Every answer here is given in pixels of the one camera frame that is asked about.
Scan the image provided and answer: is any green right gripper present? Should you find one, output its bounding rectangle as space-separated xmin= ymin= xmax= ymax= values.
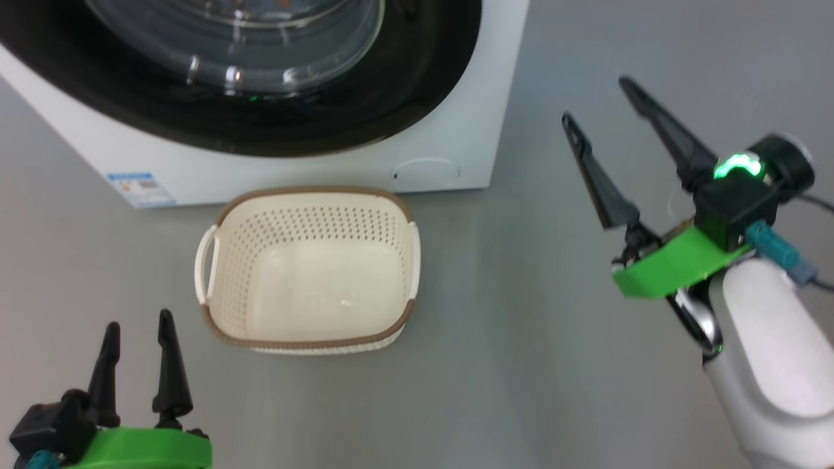
xmin=562 ymin=76 xmax=750 ymax=299

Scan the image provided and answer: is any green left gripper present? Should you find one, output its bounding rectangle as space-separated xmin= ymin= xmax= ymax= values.
xmin=65 ymin=309 xmax=214 ymax=469

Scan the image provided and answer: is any black glass washing machine door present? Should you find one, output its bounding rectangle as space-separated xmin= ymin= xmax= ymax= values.
xmin=0 ymin=0 xmax=483 ymax=158

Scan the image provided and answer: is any cream perforated laundry basket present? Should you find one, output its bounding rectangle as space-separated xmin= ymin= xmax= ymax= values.
xmin=194 ymin=186 xmax=422 ymax=356

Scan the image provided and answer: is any white front-load washing machine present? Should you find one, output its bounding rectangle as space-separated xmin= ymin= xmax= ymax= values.
xmin=0 ymin=0 xmax=530 ymax=210

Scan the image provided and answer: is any blue white energy label sticker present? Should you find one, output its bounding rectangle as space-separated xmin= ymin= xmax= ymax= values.
xmin=106 ymin=171 xmax=177 ymax=209

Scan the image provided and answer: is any round white filter cover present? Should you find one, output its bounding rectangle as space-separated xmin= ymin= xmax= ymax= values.
xmin=391 ymin=158 xmax=461 ymax=186

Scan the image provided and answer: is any teal right camera connector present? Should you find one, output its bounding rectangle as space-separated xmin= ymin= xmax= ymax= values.
xmin=745 ymin=220 xmax=818 ymax=287

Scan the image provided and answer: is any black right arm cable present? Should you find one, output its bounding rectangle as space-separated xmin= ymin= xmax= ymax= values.
xmin=798 ymin=192 xmax=834 ymax=291

